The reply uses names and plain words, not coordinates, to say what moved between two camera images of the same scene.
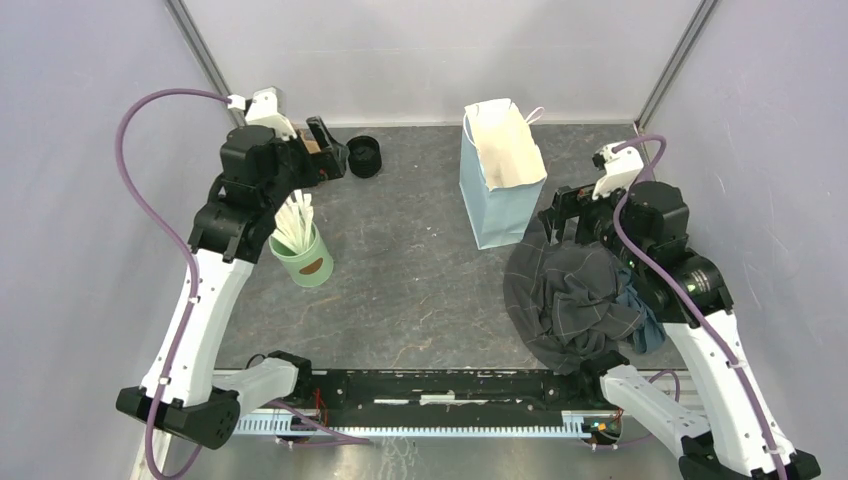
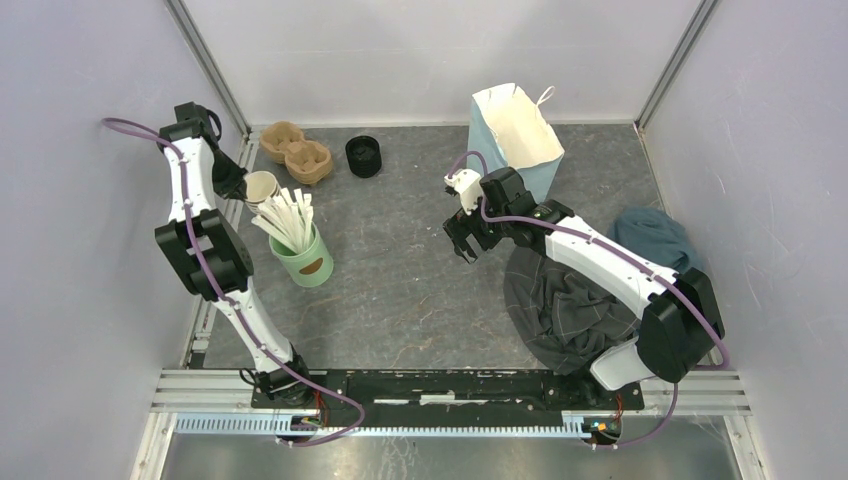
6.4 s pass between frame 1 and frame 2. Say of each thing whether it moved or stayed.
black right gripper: moved
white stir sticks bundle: stayed
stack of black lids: stayed
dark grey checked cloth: stayed
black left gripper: moved
